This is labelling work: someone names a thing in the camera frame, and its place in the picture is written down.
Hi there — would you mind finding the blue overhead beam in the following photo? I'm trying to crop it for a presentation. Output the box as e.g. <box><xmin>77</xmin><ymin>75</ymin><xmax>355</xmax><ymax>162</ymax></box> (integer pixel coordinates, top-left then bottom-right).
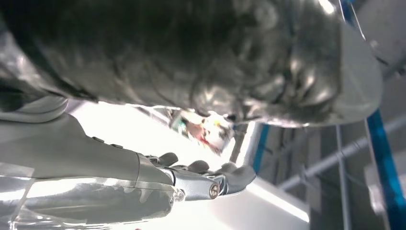
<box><xmin>252</xmin><ymin>124</ymin><xmax>270</xmax><ymax>174</ymax></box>
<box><xmin>364</xmin><ymin>109</ymin><xmax>406</xmax><ymax>230</ymax></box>

